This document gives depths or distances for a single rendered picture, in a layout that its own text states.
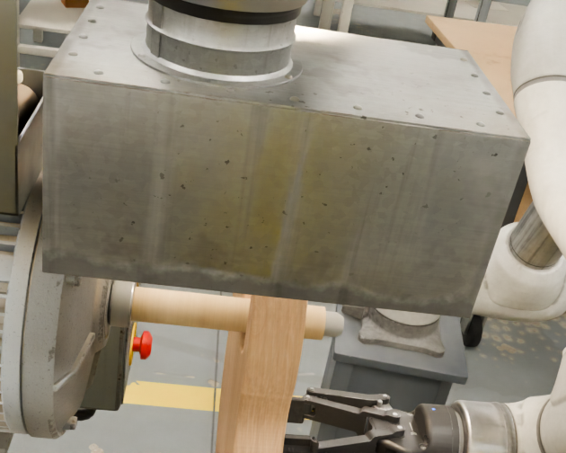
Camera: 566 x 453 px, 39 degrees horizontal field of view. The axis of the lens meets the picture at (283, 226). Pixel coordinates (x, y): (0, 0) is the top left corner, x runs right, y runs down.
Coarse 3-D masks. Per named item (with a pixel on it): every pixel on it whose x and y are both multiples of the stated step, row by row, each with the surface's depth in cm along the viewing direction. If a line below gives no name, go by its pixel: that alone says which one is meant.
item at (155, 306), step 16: (144, 288) 74; (144, 304) 73; (160, 304) 73; (176, 304) 73; (192, 304) 74; (208, 304) 74; (224, 304) 74; (240, 304) 74; (144, 320) 74; (160, 320) 74; (176, 320) 74; (192, 320) 74; (208, 320) 74; (224, 320) 74; (240, 320) 74; (320, 320) 75; (304, 336) 75; (320, 336) 75
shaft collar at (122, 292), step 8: (120, 280) 73; (112, 288) 72; (120, 288) 72; (128, 288) 73; (112, 296) 72; (120, 296) 72; (128, 296) 72; (112, 304) 72; (120, 304) 72; (128, 304) 72; (112, 312) 72; (120, 312) 72; (128, 312) 72; (112, 320) 72; (120, 320) 72; (128, 320) 73
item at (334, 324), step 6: (330, 312) 76; (336, 312) 76; (330, 318) 75; (336, 318) 75; (342, 318) 76; (330, 324) 75; (336, 324) 75; (342, 324) 76; (324, 330) 75; (330, 330) 75; (336, 330) 75; (342, 330) 76; (330, 336) 76; (336, 336) 76
